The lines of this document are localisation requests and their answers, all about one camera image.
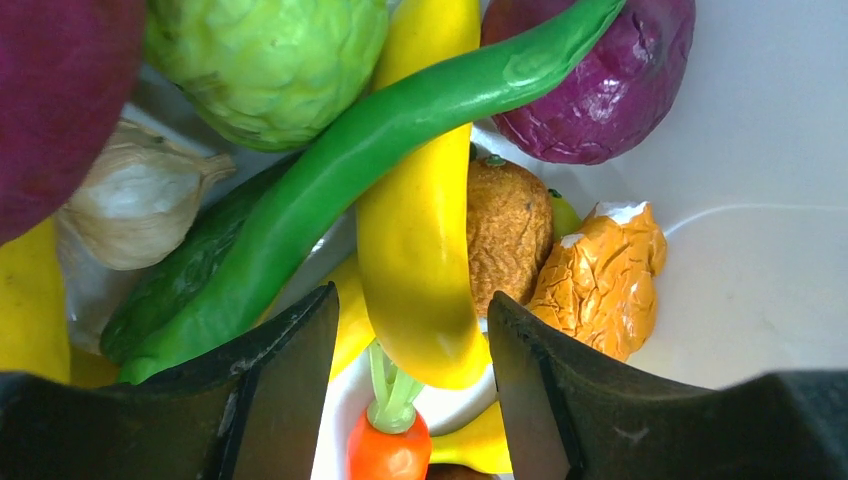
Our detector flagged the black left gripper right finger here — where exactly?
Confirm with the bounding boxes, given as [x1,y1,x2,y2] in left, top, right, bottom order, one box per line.
[488,293,847,479]

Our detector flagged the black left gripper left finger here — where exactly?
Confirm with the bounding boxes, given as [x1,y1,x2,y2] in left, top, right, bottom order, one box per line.
[1,284,339,479]

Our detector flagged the orange ginger root toy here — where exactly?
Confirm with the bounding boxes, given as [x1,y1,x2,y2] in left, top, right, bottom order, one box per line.
[526,201,667,362]

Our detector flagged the yellow banana toy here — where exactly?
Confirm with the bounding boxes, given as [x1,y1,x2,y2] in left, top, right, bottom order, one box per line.
[356,1,490,390]
[326,255,512,474]

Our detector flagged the purple sweet potato toy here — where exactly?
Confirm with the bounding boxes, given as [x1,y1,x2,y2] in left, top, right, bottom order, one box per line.
[1,0,145,242]

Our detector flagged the white plastic food bin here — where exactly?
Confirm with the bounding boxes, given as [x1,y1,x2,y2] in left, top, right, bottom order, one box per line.
[56,0,848,480]

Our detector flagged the orange carrot toy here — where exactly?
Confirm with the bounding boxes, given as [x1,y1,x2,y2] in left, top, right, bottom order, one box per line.
[346,340,432,480]

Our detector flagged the dark red beet toy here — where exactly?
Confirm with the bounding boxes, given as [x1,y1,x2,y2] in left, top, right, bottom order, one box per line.
[426,464,496,480]

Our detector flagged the dark green cucumber toy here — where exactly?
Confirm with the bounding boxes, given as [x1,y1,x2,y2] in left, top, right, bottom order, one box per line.
[99,160,291,364]

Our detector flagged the brown kiwi toy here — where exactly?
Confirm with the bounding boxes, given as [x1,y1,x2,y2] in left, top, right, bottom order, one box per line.
[467,155,554,318]

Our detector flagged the white garlic bulb toy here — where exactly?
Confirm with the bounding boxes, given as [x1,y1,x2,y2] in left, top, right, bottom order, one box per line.
[58,119,236,271]

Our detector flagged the yellow lemon toy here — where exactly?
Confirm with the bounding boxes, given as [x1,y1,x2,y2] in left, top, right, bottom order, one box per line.
[1,218,71,384]

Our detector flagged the green custard apple toy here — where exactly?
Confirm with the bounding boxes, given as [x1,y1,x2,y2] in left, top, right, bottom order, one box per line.
[145,0,389,152]

